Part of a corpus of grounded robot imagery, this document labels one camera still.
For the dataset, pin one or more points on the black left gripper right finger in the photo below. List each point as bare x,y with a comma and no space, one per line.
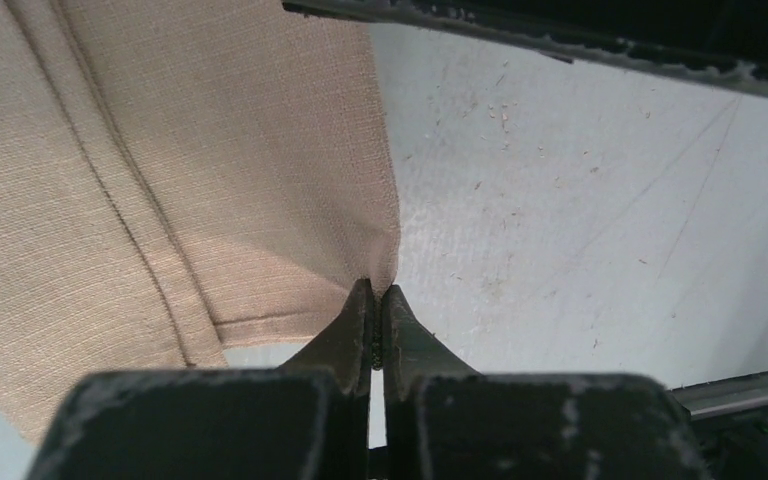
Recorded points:
445,420

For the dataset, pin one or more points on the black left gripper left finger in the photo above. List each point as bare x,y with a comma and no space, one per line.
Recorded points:
307,418

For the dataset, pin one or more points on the aluminium frame rail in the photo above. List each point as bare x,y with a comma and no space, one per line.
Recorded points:
717,407

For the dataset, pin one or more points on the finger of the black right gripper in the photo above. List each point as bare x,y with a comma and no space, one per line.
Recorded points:
723,44

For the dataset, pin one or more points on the beige cloth napkin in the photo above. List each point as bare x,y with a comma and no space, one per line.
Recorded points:
178,178

